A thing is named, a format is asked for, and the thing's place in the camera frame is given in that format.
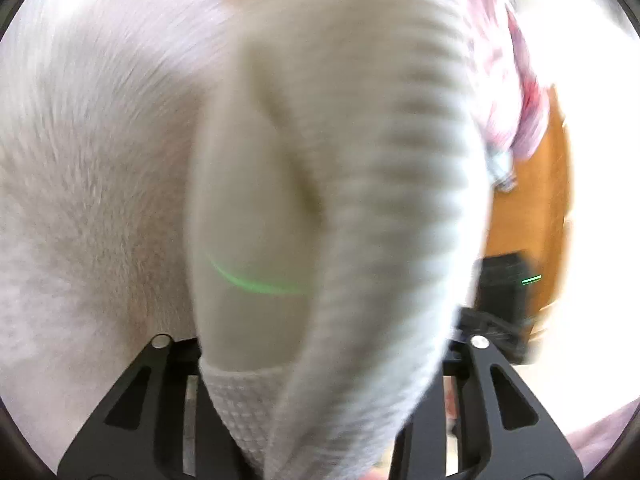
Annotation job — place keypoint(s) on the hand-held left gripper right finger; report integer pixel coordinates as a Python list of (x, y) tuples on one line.
[(480, 440)]

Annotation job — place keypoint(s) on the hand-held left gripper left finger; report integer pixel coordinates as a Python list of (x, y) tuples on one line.
[(150, 440)]

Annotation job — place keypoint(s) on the white button-up jacket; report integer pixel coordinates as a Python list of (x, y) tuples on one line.
[(350, 160)]

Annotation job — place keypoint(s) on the wooden headboard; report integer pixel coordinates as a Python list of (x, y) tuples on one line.
[(525, 220)]

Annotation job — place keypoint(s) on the person's pink pants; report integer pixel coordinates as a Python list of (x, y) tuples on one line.
[(610, 435)]

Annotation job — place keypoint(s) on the purple floral quilt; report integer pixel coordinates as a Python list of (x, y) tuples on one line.
[(520, 110)]

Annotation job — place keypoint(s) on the bed with floral sheet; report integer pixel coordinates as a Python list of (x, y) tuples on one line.
[(100, 160)]

